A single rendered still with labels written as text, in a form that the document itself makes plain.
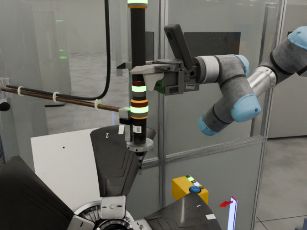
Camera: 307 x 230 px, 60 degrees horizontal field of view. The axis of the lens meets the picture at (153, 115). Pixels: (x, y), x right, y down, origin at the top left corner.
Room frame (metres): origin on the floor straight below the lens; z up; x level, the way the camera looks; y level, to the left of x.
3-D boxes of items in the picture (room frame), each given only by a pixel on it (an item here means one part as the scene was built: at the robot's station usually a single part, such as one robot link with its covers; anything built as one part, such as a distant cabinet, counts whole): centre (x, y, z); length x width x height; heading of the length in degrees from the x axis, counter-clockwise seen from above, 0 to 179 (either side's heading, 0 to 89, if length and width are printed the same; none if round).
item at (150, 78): (0.61, 0.01, 1.64); 0.09 x 0.03 x 0.06; 137
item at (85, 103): (0.79, 0.30, 1.55); 0.54 x 0.01 x 0.01; 60
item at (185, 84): (0.69, -0.06, 1.64); 0.12 x 0.08 x 0.09; 115
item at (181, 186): (1.06, -0.17, 1.02); 0.16 x 0.10 x 0.11; 25
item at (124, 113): (0.65, 0.04, 1.50); 0.09 x 0.07 x 0.10; 60
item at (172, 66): (0.64, -0.03, 1.66); 0.09 x 0.05 x 0.02; 137
